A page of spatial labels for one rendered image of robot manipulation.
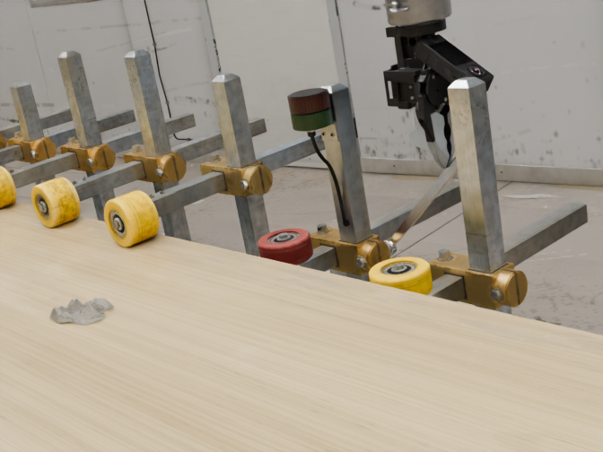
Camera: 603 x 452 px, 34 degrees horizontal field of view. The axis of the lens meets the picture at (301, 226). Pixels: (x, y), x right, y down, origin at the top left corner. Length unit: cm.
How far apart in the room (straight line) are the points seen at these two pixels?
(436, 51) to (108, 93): 512
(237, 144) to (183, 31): 409
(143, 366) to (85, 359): 9
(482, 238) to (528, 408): 42
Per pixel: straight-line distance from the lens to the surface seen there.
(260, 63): 533
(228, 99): 162
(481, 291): 134
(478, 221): 131
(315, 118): 139
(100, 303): 135
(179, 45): 575
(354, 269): 150
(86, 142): 205
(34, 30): 685
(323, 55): 502
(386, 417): 95
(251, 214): 166
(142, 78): 182
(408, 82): 140
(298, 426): 96
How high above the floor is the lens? 138
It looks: 18 degrees down
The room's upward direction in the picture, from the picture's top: 10 degrees counter-clockwise
